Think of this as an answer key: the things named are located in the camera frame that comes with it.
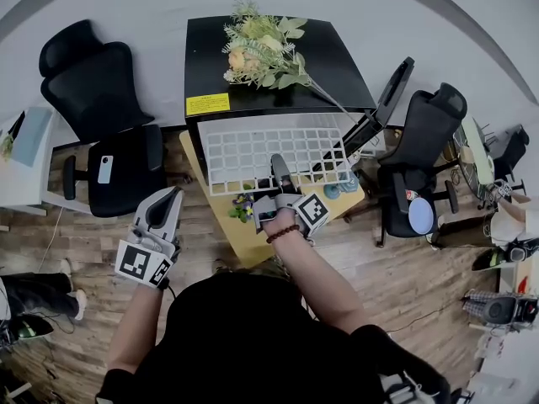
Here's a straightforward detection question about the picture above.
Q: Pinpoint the wooden table with black base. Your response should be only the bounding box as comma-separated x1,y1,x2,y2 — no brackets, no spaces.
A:
179,130,366,268

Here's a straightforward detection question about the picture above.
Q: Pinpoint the checkered cloth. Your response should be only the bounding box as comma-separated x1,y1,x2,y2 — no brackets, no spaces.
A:
462,290,521,326

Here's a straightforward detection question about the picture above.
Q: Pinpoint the brown bead bracelet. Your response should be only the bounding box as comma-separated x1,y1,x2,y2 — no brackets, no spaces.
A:
264,224,302,245

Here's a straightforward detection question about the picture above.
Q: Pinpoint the pale blue round plate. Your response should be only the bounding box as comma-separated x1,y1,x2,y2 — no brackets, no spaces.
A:
408,197,437,235

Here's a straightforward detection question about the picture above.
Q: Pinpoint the white wire fridge shelf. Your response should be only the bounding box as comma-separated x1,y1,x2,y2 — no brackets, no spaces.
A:
197,126,353,197

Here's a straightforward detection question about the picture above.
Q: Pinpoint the black mesh office chair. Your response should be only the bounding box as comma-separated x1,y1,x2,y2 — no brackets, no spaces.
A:
38,19,169,219
374,82,468,250

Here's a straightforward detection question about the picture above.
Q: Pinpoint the white desk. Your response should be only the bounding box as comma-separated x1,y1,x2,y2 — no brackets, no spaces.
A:
0,105,92,217

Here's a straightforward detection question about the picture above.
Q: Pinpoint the green and black device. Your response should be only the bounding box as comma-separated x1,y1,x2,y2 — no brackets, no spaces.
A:
8,313,55,340
471,246,511,272

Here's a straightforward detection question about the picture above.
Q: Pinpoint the black tablet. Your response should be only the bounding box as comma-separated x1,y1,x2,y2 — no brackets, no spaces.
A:
8,111,26,136

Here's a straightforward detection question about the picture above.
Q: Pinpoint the small green plant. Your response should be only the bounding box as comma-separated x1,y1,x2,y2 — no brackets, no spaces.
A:
0,131,16,162

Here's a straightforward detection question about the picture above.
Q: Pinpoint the artificial flower bouquet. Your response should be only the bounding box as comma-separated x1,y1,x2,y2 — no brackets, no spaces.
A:
221,0,359,124

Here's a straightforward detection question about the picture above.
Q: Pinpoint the person's black shirt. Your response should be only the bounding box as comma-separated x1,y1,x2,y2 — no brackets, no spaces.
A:
94,272,454,404

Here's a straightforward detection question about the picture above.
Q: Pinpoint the pale teal flat box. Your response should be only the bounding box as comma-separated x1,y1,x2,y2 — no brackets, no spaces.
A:
12,107,52,167

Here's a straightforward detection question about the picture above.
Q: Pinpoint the round marble table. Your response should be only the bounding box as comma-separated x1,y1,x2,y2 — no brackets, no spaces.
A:
452,115,502,195

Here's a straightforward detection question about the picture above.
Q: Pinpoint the potted purple flower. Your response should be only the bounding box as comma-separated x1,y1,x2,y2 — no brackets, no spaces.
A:
228,191,256,225

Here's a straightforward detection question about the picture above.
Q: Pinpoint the person's right forearm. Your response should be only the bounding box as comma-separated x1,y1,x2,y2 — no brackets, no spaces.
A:
271,229,366,336

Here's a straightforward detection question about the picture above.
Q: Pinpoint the white smartphone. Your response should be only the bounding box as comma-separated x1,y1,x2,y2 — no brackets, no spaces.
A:
97,154,115,184

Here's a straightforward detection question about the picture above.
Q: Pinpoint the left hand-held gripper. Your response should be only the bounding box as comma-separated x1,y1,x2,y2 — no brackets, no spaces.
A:
114,186,185,289

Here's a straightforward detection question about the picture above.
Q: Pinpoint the person's left forearm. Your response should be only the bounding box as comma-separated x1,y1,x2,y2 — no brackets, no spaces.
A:
107,282,164,374

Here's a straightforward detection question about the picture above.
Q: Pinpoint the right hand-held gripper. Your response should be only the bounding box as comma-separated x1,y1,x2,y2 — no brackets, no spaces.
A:
251,153,330,238

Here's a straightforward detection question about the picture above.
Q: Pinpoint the person's right hand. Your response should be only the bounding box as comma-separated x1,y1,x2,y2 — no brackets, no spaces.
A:
261,208,302,238

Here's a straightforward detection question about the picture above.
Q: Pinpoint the black mini fridge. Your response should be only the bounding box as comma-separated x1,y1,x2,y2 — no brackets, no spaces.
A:
184,14,379,195

